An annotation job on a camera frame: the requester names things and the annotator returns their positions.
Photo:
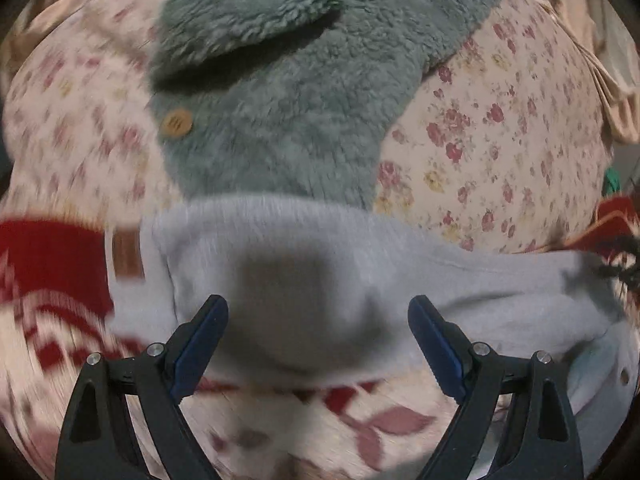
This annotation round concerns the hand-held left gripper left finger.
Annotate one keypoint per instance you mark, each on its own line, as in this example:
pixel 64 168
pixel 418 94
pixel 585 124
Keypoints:
pixel 199 352

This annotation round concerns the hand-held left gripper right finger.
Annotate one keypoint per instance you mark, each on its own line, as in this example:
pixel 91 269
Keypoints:
pixel 440 347

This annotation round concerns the light grey pants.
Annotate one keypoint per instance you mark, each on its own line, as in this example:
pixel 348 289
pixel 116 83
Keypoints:
pixel 300 305

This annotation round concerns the red and white floral blanket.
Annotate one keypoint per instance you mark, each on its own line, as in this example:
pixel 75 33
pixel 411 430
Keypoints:
pixel 300 435

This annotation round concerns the light blue garment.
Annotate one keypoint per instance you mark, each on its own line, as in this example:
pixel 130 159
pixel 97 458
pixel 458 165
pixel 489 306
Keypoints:
pixel 600 375

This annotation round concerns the floral quilt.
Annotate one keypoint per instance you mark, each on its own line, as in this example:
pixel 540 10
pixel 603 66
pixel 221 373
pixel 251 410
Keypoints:
pixel 500 135

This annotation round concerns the green item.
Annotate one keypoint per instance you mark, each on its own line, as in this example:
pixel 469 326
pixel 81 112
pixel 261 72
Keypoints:
pixel 612 182

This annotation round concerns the teal fleece jacket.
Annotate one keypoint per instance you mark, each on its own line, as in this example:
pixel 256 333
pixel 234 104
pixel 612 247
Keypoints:
pixel 300 110

